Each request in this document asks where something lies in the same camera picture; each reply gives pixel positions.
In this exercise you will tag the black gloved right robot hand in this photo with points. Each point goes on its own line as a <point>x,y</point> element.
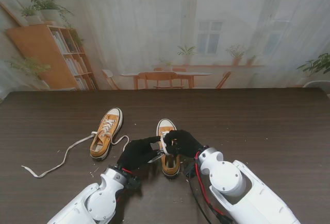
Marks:
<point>185,142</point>

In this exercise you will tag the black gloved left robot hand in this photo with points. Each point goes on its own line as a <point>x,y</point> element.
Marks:
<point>136,153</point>

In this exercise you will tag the yellow canvas sneaker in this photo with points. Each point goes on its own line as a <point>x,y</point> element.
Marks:
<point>113,112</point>
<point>166,124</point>

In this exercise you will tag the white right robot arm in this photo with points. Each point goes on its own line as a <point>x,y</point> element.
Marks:
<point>237,182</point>

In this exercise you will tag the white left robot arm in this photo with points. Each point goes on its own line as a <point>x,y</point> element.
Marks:
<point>98,198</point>

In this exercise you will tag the printed room scene backdrop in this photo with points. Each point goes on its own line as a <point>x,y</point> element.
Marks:
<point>141,28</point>

